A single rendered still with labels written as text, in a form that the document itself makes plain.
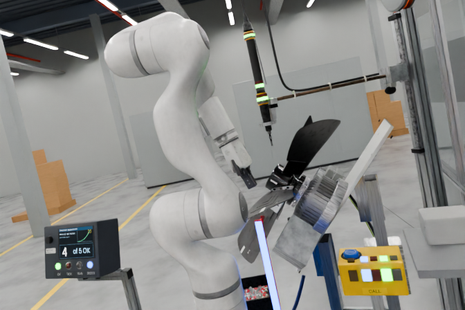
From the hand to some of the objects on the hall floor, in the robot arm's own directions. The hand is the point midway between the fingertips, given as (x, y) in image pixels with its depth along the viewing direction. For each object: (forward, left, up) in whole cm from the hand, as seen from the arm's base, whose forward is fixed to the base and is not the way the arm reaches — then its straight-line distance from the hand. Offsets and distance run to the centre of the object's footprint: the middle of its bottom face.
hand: (250, 181), depth 114 cm
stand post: (+32, -23, -128) cm, 134 cm away
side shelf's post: (+19, -66, -128) cm, 145 cm away
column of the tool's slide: (+47, -77, -128) cm, 157 cm away
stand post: (+26, -46, -128) cm, 139 cm away
